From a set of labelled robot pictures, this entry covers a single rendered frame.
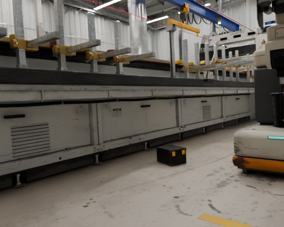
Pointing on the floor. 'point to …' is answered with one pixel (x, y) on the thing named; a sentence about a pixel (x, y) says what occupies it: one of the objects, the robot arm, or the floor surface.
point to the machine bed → (94, 120)
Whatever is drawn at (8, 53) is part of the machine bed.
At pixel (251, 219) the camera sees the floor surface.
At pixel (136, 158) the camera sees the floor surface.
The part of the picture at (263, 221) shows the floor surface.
